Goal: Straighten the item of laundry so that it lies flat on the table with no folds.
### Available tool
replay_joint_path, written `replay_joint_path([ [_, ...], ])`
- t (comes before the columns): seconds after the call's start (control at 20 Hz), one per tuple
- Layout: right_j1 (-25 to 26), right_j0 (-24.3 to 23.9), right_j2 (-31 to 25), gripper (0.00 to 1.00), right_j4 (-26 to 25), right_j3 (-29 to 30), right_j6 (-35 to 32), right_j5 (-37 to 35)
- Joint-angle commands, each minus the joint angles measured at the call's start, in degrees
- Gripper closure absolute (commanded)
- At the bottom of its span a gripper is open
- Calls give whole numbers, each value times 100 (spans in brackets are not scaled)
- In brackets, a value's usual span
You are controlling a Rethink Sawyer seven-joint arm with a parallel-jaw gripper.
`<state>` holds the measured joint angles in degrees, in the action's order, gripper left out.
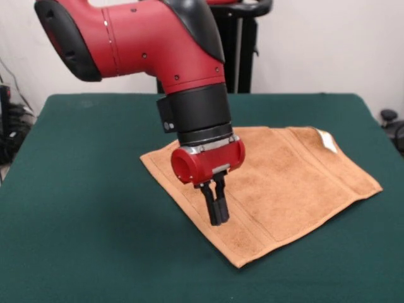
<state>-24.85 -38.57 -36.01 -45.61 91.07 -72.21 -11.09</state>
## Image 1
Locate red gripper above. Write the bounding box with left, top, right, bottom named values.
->
left=170, top=138, right=246, bottom=227

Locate tan terry towel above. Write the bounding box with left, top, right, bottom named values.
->
left=140, top=126, right=384, bottom=269

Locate dark green table cloth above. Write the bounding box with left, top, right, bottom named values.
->
left=0, top=92, right=404, bottom=303

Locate black electronics box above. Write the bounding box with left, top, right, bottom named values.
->
left=0, top=83, right=13, bottom=137

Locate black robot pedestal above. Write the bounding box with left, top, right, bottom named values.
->
left=205, top=0, right=273, bottom=94

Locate black cable bundle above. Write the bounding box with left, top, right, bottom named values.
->
left=0, top=103, right=37, bottom=165

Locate grey cable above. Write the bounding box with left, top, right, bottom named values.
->
left=0, top=58, right=35, bottom=115

